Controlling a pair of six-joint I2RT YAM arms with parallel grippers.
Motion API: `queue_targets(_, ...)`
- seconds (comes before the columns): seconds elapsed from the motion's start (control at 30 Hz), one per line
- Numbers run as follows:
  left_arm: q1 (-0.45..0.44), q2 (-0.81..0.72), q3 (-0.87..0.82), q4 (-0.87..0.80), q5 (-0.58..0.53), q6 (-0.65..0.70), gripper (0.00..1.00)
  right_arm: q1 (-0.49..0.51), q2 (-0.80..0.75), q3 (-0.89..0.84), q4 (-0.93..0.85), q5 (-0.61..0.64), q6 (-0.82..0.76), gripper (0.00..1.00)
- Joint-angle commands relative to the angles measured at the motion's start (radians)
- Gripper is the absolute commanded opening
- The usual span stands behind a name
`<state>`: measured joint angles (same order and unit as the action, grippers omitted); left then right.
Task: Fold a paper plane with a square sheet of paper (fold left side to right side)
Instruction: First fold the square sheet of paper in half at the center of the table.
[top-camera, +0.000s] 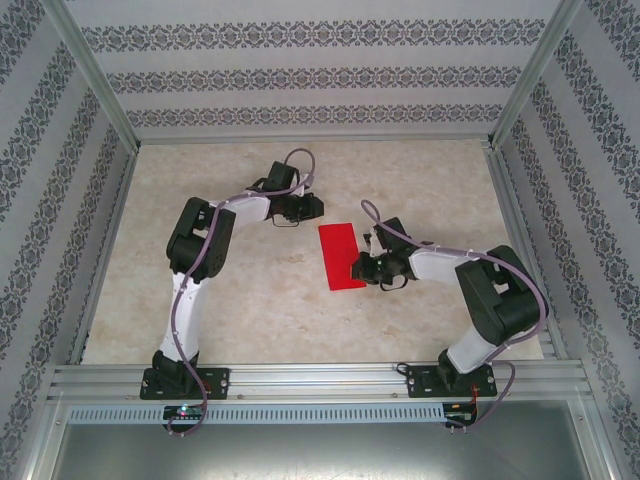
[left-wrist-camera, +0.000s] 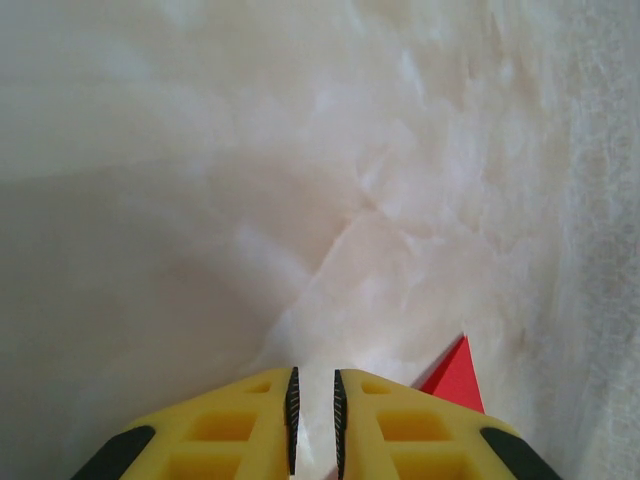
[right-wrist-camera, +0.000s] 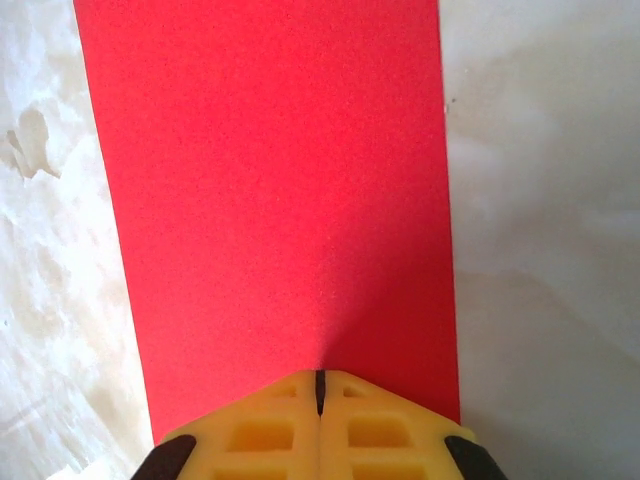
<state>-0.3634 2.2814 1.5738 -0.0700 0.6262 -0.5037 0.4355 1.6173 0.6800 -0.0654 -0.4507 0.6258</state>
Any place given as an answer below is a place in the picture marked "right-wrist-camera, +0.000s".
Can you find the red paper sheet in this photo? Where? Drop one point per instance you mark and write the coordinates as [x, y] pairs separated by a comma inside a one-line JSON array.
[[270, 175]]

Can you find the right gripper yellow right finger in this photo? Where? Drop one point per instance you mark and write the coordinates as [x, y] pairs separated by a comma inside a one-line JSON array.
[[385, 435]]

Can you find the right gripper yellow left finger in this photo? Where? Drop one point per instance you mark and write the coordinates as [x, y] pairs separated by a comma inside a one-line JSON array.
[[260, 435]]

